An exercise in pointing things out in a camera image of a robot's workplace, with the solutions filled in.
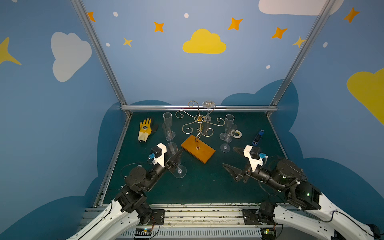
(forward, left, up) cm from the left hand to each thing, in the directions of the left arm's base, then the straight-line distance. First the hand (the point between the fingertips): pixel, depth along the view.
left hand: (176, 145), depth 63 cm
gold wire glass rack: (+19, -10, -31) cm, 38 cm away
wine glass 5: (+26, -32, -19) cm, 46 cm away
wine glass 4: (+28, -30, -16) cm, 44 cm away
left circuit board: (-28, +17, -37) cm, 49 cm away
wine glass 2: (+30, +9, -14) cm, 34 cm away
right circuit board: (-27, -45, -37) cm, 64 cm away
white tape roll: (+31, -41, -33) cm, 62 cm away
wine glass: (-4, +1, -1) cm, 4 cm away
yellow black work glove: (+33, +28, -31) cm, 53 cm away
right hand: (-5, -23, +2) cm, 23 cm away
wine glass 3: (+21, +7, -19) cm, 29 cm away
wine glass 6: (+27, -15, 0) cm, 31 cm away
